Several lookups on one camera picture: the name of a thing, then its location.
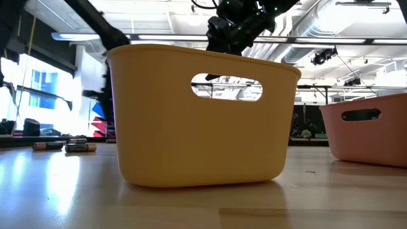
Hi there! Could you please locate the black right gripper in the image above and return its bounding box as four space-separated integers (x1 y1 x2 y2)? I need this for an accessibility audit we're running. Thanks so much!
205 0 277 81

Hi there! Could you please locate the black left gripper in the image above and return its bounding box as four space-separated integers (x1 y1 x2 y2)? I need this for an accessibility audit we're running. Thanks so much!
81 52 116 125

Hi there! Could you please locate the yellow plastic bin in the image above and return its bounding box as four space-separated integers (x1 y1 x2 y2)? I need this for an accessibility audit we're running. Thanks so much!
106 43 302 188

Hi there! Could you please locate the red and blue shelf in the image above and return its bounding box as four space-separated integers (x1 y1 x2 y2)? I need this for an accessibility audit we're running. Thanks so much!
90 101 116 138

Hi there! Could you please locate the black rounded bag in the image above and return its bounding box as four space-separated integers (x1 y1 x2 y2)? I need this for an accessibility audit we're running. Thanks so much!
22 118 41 137

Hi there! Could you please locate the long ceiling light bar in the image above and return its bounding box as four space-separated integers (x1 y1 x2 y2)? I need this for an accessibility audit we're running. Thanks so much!
50 31 407 46

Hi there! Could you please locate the black ceiling spotlight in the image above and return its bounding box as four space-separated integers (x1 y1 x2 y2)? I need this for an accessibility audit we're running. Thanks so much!
310 46 338 66
343 76 362 87

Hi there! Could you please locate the orange plastic bin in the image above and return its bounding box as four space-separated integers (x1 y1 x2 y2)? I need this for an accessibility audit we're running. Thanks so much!
319 93 407 169

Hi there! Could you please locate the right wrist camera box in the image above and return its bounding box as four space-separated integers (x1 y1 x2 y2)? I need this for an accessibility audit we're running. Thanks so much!
206 16 230 39

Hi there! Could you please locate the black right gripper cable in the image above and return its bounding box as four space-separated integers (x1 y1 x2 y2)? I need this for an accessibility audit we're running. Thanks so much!
190 0 220 10

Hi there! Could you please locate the silver air duct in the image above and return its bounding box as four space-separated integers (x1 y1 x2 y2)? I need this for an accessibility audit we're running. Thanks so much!
241 0 338 66

